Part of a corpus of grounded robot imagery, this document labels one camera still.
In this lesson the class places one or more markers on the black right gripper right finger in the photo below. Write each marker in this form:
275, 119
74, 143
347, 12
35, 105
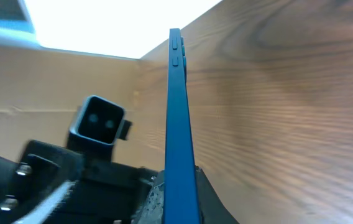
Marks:
212, 209

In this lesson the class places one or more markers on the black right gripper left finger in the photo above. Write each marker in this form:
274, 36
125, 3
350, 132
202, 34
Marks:
151, 198

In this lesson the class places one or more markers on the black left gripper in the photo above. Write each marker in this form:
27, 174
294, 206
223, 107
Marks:
51, 184

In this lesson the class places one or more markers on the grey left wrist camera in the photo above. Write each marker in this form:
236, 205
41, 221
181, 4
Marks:
97, 126

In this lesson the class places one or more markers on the white window frame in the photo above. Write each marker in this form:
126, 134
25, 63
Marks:
16, 27

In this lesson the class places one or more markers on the blue Galaxy smartphone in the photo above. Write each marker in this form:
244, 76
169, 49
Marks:
181, 197

